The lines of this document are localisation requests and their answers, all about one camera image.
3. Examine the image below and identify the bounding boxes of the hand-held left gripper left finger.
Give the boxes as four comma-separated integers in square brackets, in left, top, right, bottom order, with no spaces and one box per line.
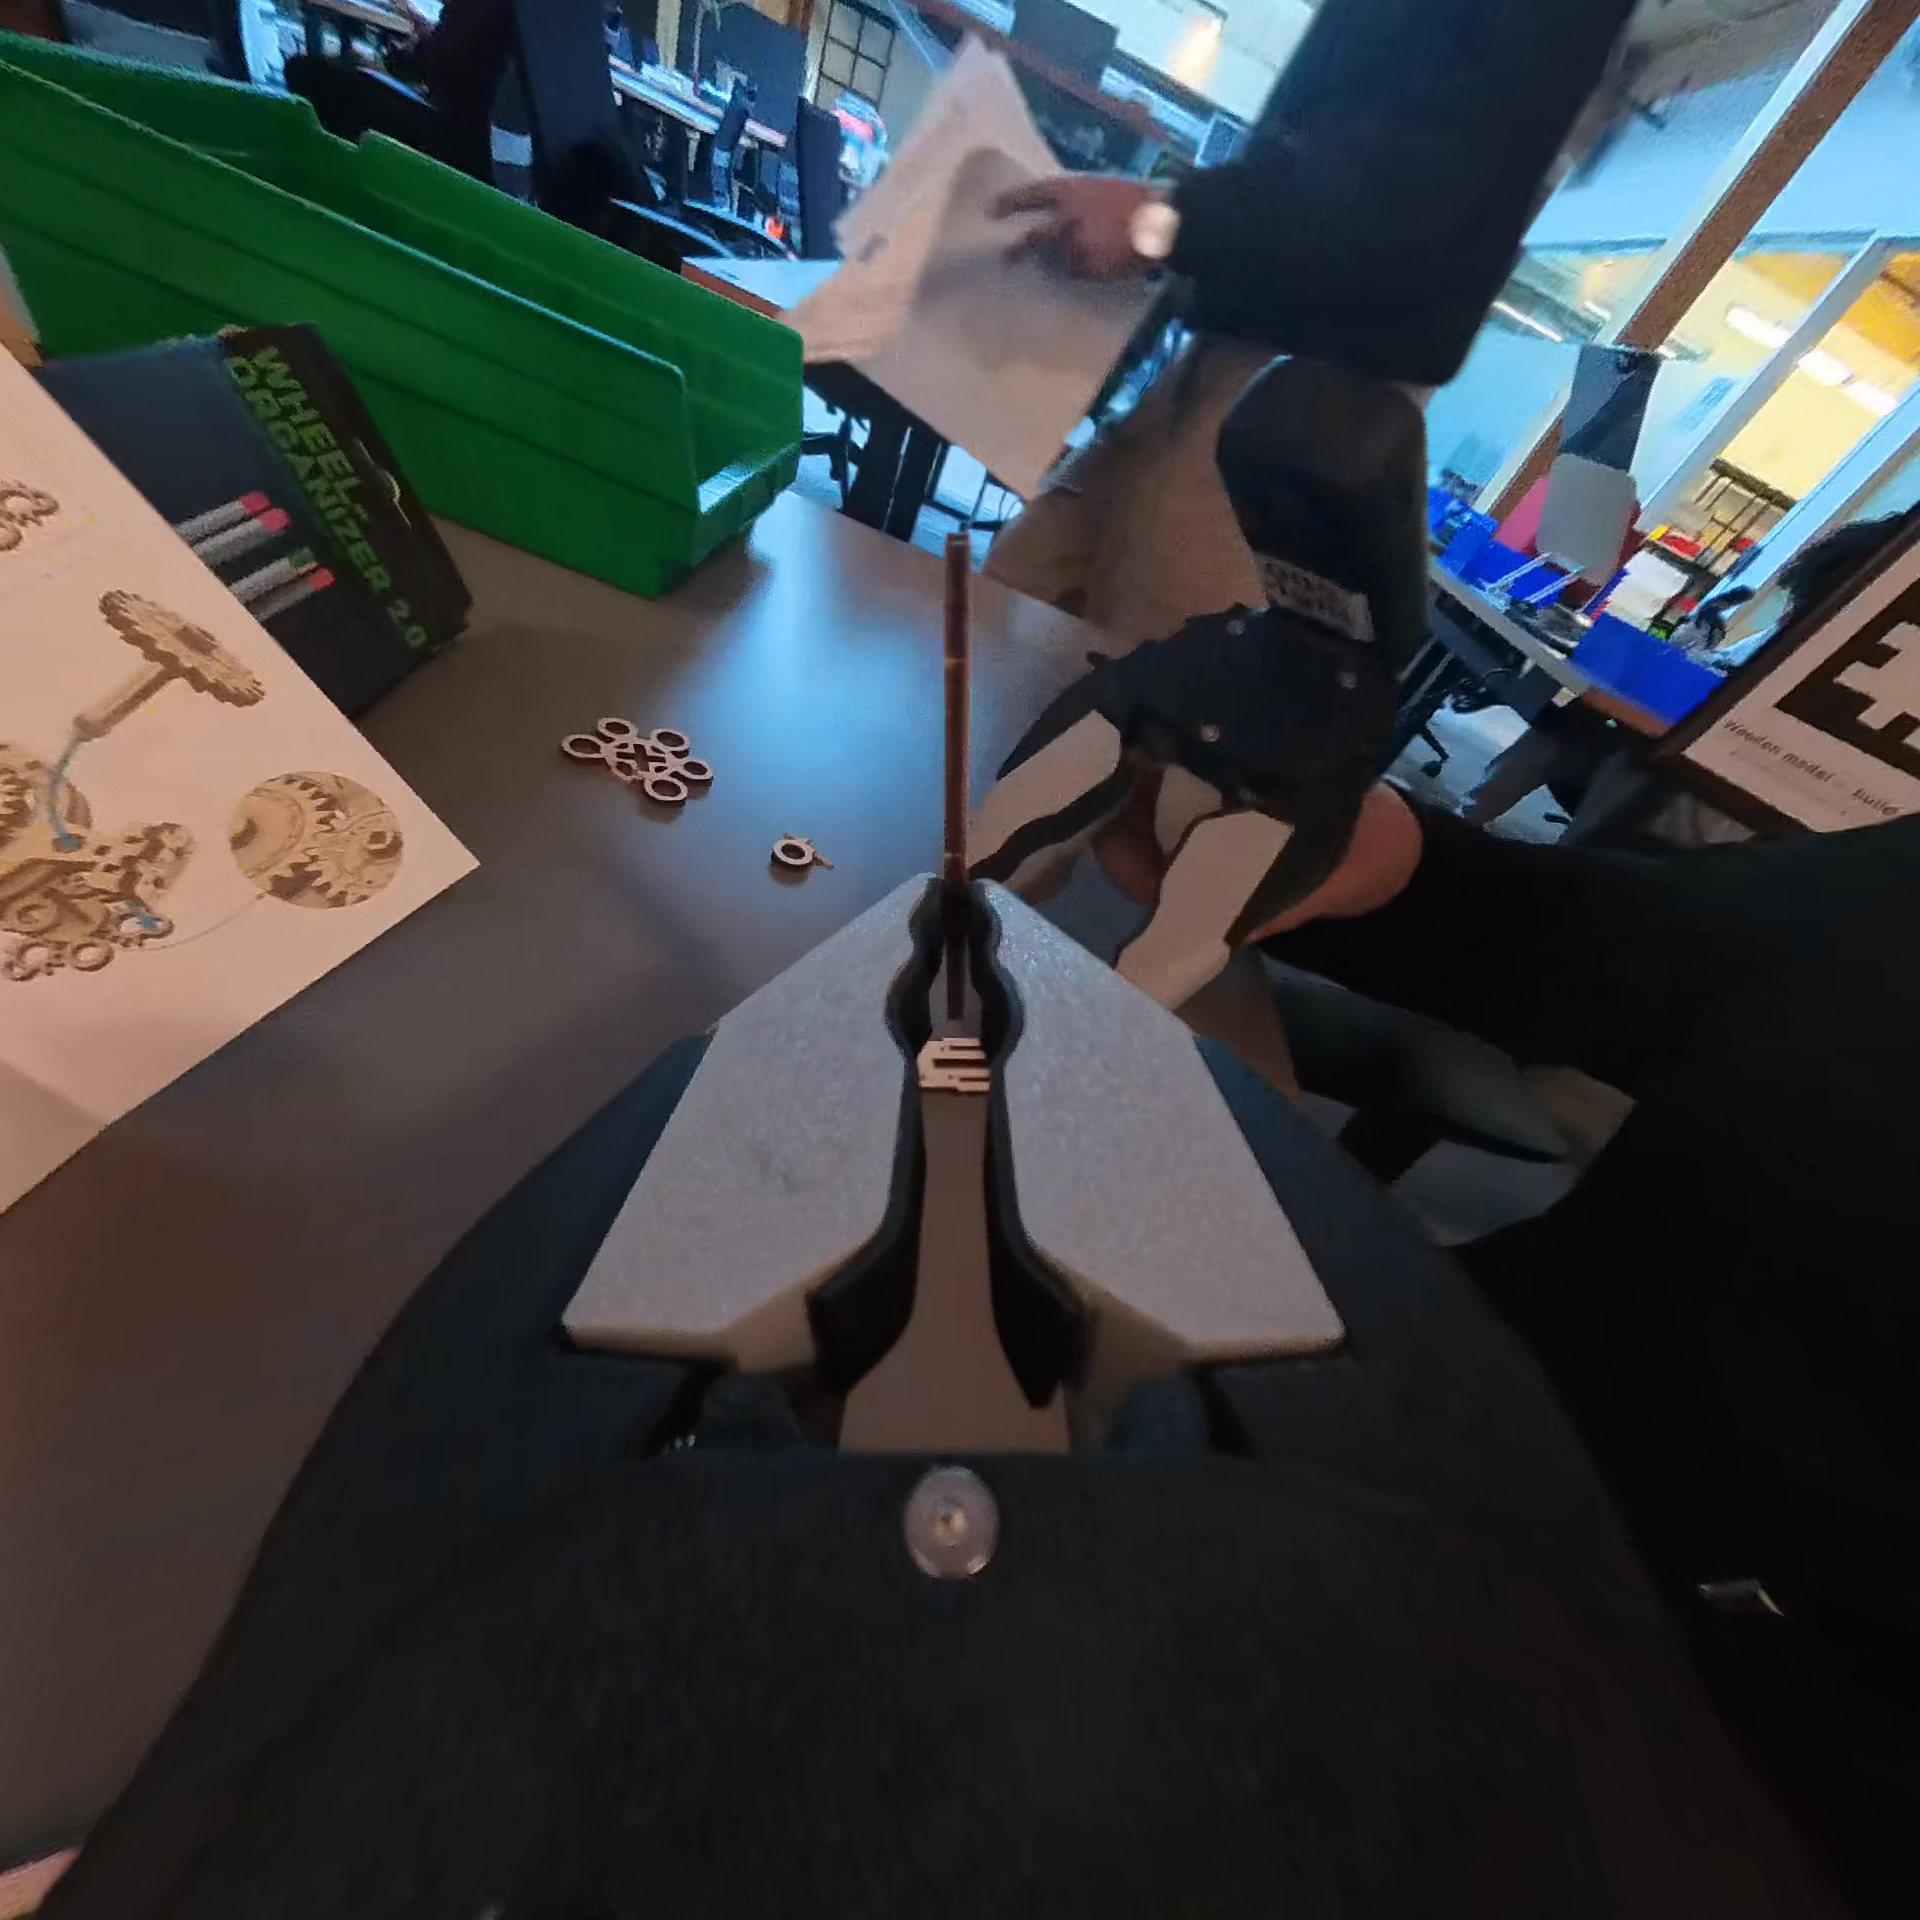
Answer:
[559,878,950,1397]

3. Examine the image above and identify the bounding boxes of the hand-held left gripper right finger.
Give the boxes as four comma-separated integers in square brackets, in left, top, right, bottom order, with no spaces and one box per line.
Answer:
[972,882,1349,1415]

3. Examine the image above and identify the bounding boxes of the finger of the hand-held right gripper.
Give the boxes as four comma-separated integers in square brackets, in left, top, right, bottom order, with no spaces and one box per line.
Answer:
[1122,768,1304,1010]
[967,703,1155,890]

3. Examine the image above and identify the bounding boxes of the long wooden model part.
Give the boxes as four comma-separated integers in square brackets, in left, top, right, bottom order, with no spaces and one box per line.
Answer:
[915,533,994,1098]

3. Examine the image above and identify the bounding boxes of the person's right forearm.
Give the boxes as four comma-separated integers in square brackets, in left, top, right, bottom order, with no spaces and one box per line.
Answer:
[1394,802,1920,1215]

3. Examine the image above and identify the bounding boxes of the black model kit box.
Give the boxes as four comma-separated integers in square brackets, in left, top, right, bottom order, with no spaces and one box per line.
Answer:
[36,323,476,720]

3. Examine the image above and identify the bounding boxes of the person's right hand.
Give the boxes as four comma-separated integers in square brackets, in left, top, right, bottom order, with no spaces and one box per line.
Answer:
[1092,768,1423,950]

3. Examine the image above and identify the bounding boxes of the blue plastic bin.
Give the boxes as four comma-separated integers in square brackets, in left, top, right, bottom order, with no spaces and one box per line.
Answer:
[1568,613,1730,726]
[1430,479,1566,596]

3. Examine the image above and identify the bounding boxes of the flower-shaped wooden part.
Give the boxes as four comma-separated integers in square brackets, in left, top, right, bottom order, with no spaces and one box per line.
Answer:
[563,717,716,806]

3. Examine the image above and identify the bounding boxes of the white paper sheet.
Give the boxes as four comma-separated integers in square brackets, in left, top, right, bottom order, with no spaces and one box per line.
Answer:
[786,36,1167,501]

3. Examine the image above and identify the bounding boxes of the folded assembly instruction sheet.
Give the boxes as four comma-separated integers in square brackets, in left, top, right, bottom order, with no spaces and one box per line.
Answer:
[0,344,483,1213]

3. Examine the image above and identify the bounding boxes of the green plastic bin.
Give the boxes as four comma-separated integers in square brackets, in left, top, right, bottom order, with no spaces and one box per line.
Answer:
[0,29,807,600]

